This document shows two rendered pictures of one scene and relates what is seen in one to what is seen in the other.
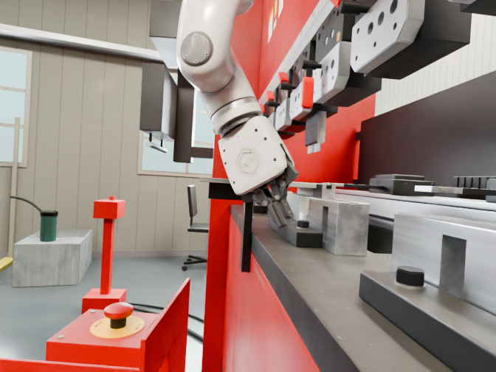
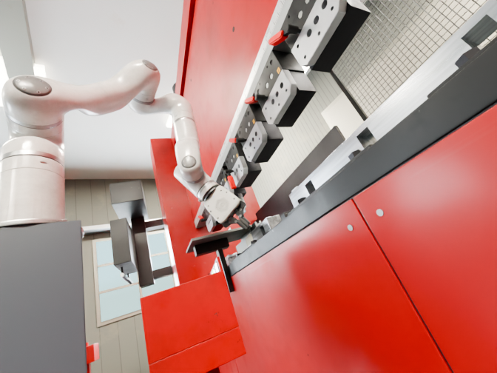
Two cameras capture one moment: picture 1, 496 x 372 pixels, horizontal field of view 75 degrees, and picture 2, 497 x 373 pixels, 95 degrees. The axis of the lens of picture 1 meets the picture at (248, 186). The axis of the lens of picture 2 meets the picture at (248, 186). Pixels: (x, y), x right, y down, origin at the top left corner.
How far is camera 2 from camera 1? 0.35 m
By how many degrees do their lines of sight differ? 33
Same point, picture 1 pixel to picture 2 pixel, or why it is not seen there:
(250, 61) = (183, 200)
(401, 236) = (294, 200)
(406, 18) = (262, 135)
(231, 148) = (211, 203)
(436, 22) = (271, 134)
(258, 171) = (228, 206)
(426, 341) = not seen: hidden behind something
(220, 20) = (195, 150)
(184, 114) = (141, 249)
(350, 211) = (272, 220)
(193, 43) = (187, 160)
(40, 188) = not seen: outside the picture
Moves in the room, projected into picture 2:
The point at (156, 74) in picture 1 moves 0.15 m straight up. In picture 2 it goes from (120, 225) to (118, 208)
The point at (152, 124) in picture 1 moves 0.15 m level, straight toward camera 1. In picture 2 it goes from (123, 258) to (126, 251)
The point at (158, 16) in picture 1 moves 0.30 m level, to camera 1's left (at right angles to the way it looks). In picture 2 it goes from (115, 192) to (74, 199)
